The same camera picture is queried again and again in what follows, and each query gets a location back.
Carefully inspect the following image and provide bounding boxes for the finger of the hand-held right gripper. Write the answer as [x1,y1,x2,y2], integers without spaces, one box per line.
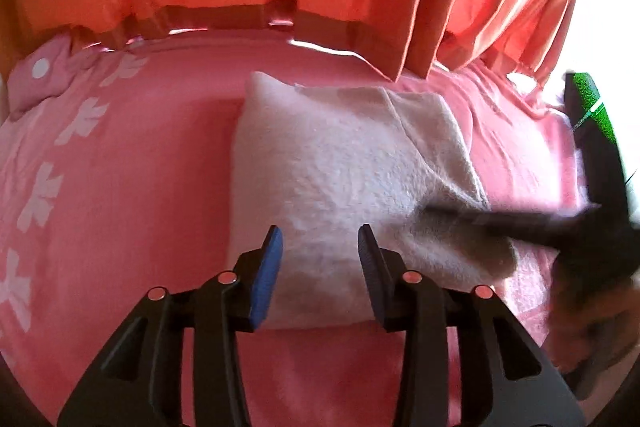
[424,201,603,249]

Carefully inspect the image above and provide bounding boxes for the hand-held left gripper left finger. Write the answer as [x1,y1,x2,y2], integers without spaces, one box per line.
[57,225,284,427]

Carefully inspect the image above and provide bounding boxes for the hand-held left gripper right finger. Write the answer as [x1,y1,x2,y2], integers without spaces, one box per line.
[357,224,586,427]

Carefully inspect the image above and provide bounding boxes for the pink knit sweater black hearts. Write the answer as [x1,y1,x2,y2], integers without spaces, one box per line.
[227,71,518,330]

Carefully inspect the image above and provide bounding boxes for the person's right hand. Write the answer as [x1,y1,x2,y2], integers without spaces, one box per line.
[547,284,626,375]

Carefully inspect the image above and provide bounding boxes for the pink floral blanket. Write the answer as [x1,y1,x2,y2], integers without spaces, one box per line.
[0,29,588,427]

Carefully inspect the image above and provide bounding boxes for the pink pillow white dots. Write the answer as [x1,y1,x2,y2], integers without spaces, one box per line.
[7,32,101,122]

